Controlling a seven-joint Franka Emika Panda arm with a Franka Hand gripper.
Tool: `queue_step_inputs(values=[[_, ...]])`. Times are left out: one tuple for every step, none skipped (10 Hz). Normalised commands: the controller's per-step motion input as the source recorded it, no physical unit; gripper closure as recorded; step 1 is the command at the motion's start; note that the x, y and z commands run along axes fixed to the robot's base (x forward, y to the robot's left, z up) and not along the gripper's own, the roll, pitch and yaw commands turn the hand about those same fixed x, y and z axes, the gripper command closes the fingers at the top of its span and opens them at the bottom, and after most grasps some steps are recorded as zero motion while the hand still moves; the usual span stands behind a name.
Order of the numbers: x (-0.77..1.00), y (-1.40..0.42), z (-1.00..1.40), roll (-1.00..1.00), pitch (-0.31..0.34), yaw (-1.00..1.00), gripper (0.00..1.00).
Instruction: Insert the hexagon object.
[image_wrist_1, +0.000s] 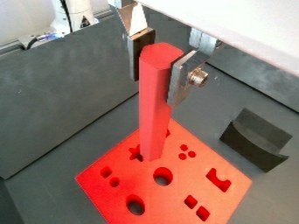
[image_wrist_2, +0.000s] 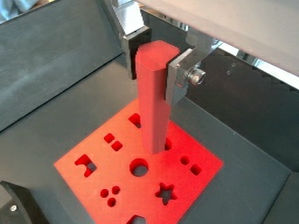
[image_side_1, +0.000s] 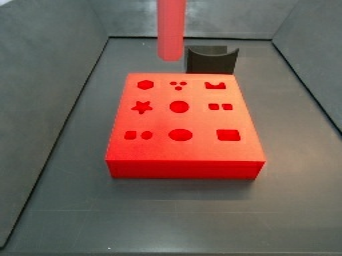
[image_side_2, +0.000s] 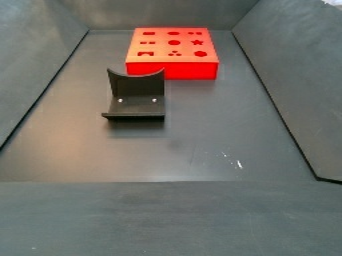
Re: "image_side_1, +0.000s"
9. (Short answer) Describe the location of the red hexagon peg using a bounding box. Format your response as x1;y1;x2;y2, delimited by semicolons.
156;0;186;61

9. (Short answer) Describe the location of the black curved cradle block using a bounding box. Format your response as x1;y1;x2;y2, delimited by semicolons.
185;45;239;75

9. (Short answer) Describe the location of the red shape-sorting block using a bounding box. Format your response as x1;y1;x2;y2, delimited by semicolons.
106;73;266;179

